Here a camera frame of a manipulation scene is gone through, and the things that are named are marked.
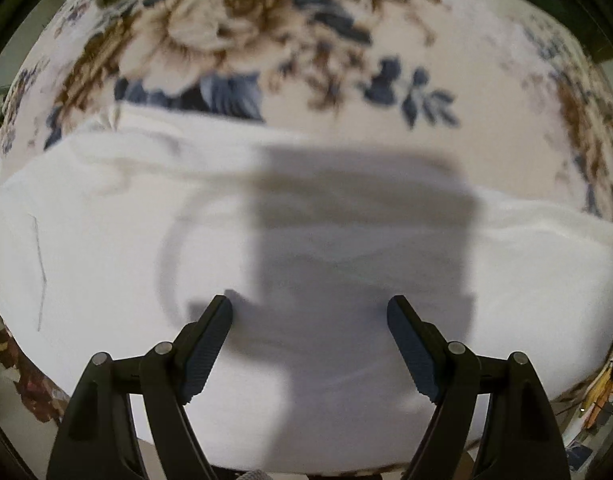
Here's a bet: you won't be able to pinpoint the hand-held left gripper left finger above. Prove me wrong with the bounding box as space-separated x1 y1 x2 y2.
46 294 234 480

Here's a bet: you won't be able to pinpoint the white pants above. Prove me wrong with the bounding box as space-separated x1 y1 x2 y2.
0 102 613 476

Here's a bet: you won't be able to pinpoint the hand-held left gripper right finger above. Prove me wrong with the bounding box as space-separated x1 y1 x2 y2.
387 295 571 480

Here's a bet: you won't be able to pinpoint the clutter of small things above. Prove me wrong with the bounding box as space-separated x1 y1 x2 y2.
551 330 613 473

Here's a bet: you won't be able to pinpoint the floral printed blanket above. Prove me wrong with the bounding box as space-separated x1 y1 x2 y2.
0 0 613 476

